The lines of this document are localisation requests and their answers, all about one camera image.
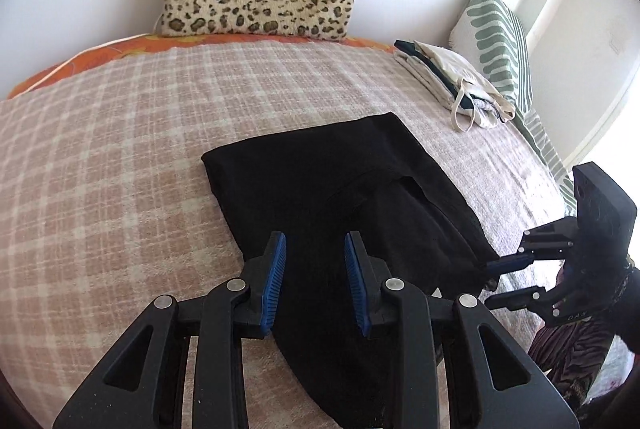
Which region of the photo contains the green striped white cloth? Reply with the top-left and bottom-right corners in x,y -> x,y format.
514,109 -> 582,217

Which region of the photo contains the cream tote bag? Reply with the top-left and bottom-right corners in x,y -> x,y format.
414,41 -> 517,132

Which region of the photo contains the black knit garment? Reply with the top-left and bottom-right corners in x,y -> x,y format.
201,111 -> 501,429

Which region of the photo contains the person's striped skirt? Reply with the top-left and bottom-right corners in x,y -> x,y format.
527,318 -> 632,410

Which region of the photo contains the pink plaid blanket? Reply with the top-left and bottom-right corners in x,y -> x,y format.
0,40 -> 576,429

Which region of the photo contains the green striped white pillow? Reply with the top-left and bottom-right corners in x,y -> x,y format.
446,0 -> 537,114

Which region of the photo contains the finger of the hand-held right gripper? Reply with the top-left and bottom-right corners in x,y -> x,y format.
484,284 -> 556,314
484,217 -> 582,278

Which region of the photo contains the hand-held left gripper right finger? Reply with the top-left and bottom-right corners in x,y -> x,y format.
344,230 -> 581,429

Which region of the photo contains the white folded garment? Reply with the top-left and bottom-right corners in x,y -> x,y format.
392,51 -> 453,110

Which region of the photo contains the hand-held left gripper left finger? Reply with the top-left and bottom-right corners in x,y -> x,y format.
52,230 -> 288,429

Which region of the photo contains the dark teal folded garment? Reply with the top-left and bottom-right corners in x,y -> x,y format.
394,39 -> 476,110

